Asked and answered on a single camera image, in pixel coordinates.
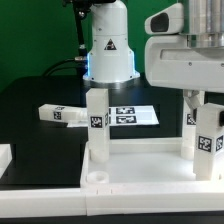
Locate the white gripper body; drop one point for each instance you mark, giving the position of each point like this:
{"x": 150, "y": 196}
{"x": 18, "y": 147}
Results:
{"x": 186, "y": 47}

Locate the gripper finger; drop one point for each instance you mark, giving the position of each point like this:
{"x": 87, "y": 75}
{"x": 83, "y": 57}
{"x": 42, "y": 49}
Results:
{"x": 193, "y": 98}

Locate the white desk top tray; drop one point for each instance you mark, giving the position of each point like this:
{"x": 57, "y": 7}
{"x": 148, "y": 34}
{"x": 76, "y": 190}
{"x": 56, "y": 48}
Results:
{"x": 153, "y": 165}

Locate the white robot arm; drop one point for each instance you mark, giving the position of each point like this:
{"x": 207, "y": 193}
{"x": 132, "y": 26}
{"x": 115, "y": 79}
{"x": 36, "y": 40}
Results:
{"x": 111, "y": 62}

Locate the paper sheet with markers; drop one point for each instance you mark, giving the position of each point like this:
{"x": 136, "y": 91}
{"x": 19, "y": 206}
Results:
{"x": 127, "y": 116}

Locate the white left fence bar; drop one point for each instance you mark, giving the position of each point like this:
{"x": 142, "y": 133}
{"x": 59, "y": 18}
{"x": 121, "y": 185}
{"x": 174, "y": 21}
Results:
{"x": 5, "y": 157}

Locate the white fence bar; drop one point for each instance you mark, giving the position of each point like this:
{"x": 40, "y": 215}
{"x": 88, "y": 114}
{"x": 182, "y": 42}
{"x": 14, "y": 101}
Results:
{"x": 73, "y": 202}
{"x": 5, "y": 157}

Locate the white front fence bar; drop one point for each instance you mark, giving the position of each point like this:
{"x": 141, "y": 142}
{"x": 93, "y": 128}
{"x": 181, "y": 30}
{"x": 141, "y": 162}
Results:
{"x": 73, "y": 202}

